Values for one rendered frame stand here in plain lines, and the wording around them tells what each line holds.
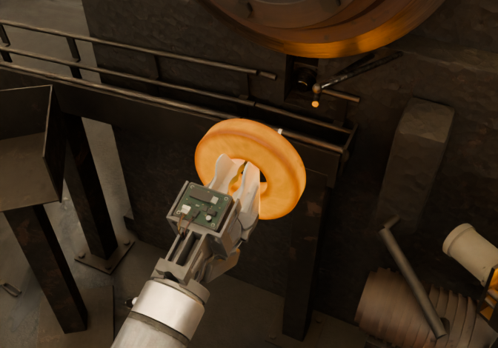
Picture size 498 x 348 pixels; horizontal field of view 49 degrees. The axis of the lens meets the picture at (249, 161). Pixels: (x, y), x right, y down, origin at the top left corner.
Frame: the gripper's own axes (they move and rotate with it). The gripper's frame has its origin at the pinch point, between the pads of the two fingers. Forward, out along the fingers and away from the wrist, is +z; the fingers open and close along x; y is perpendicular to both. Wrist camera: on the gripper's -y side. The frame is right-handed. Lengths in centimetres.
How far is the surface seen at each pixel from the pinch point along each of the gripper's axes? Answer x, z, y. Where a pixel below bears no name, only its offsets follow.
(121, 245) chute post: 55, 4, -87
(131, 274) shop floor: 47, -3, -86
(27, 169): 48, -4, -24
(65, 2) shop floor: 164, 113, -117
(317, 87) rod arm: -5.1, 12.7, 2.8
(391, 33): -12.2, 22.9, 5.4
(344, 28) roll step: -5.9, 21.3, 6.1
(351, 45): -6.9, 22.0, 2.2
